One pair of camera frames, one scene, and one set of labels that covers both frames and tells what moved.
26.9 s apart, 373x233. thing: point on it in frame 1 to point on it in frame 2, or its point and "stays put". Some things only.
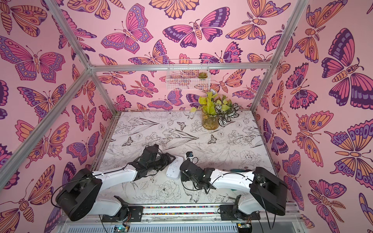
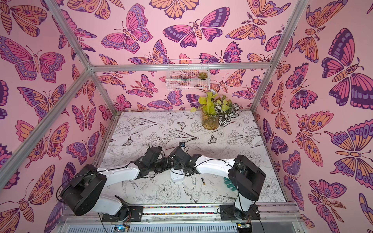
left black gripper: x=167 y=161 stays put
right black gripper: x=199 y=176 to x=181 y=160
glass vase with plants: x=216 y=110 stays put
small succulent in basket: x=202 y=75 stays put
